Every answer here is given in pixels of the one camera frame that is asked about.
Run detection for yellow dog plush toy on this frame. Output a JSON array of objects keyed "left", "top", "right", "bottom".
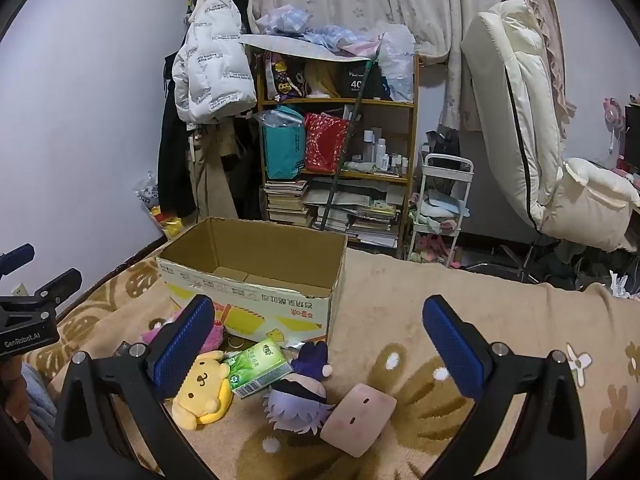
[{"left": 171, "top": 350, "right": 236, "bottom": 431}]

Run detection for cream padded chair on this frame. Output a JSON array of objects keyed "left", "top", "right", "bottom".
[{"left": 460, "top": 0, "right": 640, "bottom": 286}]

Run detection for black monitor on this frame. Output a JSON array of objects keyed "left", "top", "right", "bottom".
[{"left": 625, "top": 105, "right": 640, "bottom": 172}]

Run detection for white flat board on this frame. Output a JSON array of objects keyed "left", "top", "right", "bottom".
[{"left": 240, "top": 34, "right": 372, "bottom": 62}]

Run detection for blue checked cloth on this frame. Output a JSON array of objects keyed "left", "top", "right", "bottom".
[{"left": 257, "top": 4, "right": 372, "bottom": 47}]

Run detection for white plastic bag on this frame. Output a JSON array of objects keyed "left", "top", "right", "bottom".
[{"left": 377, "top": 25, "right": 417, "bottom": 102}]

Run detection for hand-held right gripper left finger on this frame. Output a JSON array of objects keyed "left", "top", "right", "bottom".
[{"left": 52, "top": 294, "right": 217, "bottom": 480}]

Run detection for red bag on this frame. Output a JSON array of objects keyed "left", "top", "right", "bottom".
[{"left": 304, "top": 112, "right": 351, "bottom": 173}]

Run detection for beige coat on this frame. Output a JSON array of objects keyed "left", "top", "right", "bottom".
[{"left": 186, "top": 120, "right": 242, "bottom": 222}]

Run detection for pink square plush toy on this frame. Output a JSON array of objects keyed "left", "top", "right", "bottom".
[{"left": 320, "top": 383, "right": 397, "bottom": 458}]

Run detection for person's left hand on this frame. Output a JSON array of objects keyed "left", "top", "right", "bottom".
[{"left": 0, "top": 359, "right": 28, "bottom": 424}]

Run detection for stack of books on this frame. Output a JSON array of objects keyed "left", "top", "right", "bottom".
[{"left": 262, "top": 180, "right": 402, "bottom": 252}]

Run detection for blonde wig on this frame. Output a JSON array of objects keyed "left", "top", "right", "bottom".
[{"left": 305, "top": 60, "right": 342, "bottom": 99}]

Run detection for green tissue pack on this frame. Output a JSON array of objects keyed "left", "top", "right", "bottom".
[{"left": 223, "top": 337, "right": 295, "bottom": 399}]

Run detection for black coat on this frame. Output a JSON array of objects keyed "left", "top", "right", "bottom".
[{"left": 157, "top": 55, "right": 199, "bottom": 219}]

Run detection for clear snack bag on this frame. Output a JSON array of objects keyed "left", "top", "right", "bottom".
[{"left": 134, "top": 172, "right": 184, "bottom": 239}]

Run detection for purple-haired plush doll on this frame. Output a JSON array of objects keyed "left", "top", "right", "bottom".
[{"left": 262, "top": 341, "right": 335, "bottom": 435}]

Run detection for wooden bookshelf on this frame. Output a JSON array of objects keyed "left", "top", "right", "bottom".
[{"left": 252, "top": 52, "right": 420, "bottom": 257}]

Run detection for white puffer jacket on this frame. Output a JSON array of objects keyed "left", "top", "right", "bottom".
[{"left": 171, "top": 0, "right": 259, "bottom": 124}]

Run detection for teal bag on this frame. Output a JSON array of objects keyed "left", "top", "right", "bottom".
[{"left": 260, "top": 105, "right": 307, "bottom": 181}]

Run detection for pink fan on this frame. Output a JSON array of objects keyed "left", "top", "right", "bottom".
[{"left": 602, "top": 97, "right": 629, "bottom": 157}]

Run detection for light blue cloth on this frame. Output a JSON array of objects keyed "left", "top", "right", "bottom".
[{"left": 21, "top": 362, "right": 57, "bottom": 432}]

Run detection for printed black tote bag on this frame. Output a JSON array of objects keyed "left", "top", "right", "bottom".
[{"left": 264, "top": 52, "right": 307, "bottom": 102}]

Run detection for beige floral blanket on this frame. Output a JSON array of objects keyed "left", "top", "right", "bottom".
[{"left": 20, "top": 245, "right": 640, "bottom": 480}]

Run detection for group of small bottles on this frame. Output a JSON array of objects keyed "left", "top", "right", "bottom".
[{"left": 345, "top": 130, "right": 410, "bottom": 177}]

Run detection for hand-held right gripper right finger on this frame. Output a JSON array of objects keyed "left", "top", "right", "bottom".
[{"left": 422, "top": 295, "right": 587, "bottom": 480}]

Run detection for green pole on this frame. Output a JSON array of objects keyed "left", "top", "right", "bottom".
[{"left": 317, "top": 57, "right": 377, "bottom": 231}]

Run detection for printed cardboard box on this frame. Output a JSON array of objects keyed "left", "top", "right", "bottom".
[{"left": 155, "top": 217, "right": 349, "bottom": 347}]

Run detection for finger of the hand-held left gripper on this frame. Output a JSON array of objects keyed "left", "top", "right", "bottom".
[
  {"left": 34, "top": 268, "right": 84, "bottom": 307},
  {"left": 0, "top": 243, "right": 36, "bottom": 277}
]

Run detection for black box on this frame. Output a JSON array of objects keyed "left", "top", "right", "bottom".
[{"left": 342, "top": 62, "right": 389, "bottom": 100}]

